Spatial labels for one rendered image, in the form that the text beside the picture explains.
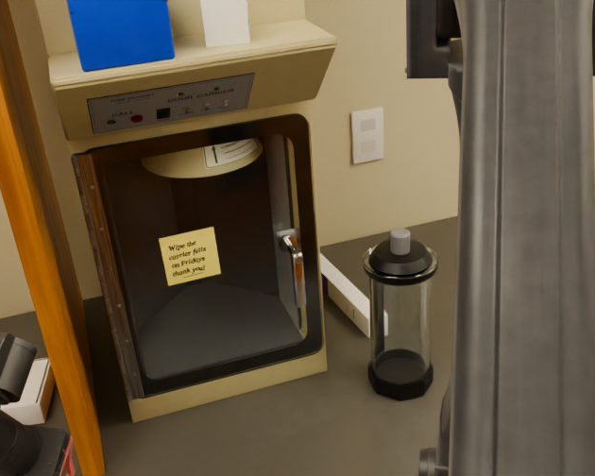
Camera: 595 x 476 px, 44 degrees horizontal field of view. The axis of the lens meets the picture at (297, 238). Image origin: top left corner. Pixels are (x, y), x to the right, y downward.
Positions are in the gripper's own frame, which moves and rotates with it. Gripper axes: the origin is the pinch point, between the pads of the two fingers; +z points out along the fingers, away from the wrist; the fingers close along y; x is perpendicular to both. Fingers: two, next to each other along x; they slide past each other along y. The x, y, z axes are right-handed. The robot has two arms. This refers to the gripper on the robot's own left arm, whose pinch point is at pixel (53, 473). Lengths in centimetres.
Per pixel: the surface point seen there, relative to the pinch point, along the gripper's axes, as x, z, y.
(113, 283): -25.1, -3.0, -1.8
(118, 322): -21.7, 2.3, -1.4
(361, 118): -82, 29, -27
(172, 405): -16.1, 19.8, -5.1
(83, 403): -9.9, 2.8, 0.4
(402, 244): -38, 4, -40
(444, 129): -88, 40, -43
